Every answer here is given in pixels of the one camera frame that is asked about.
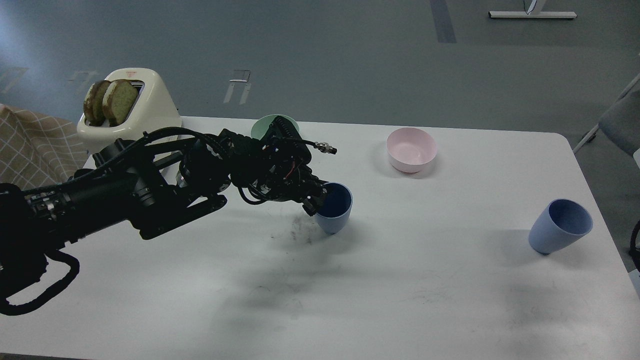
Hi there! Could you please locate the blue cup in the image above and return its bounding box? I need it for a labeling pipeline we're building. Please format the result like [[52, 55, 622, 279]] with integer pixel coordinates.
[[314, 182, 354, 235], [528, 198, 594, 255]]

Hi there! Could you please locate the grey chair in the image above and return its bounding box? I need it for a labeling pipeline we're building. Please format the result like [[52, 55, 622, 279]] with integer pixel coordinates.
[[573, 75, 640, 157]]

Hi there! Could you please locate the pink bowl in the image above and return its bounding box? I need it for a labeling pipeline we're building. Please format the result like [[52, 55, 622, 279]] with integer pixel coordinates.
[[385, 127, 438, 174]]

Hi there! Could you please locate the left toast slice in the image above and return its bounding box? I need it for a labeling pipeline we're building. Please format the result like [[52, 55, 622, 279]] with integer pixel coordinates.
[[83, 80, 111, 126]]

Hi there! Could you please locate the toast slice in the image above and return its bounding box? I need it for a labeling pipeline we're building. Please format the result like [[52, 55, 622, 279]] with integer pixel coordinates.
[[102, 79, 138, 127], [83, 80, 111, 126]]

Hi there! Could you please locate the beige checkered cloth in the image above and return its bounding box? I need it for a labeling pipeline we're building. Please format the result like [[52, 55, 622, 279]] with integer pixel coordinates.
[[0, 104, 89, 190]]

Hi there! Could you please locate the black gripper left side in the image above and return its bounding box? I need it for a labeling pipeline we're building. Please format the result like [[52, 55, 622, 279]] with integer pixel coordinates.
[[231, 116, 338, 217]]

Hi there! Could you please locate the right toast slice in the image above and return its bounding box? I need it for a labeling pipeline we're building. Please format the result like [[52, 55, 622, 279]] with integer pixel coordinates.
[[102, 79, 138, 127]]

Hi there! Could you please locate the mint green bowl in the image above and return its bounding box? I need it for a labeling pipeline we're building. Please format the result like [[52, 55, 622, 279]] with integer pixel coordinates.
[[250, 114, 300, 140]]

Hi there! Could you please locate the cream white toaster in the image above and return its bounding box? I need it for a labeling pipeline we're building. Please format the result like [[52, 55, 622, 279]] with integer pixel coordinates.
[[77, 67, 182, 154]]

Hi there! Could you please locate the black cable loop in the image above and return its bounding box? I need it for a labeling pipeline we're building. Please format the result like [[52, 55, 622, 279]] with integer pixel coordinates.
[[0, 250, 81, 317]]

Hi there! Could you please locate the white stand base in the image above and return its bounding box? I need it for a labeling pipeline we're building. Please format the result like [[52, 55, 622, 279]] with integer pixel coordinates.
[[487, 0, 578, 20]]

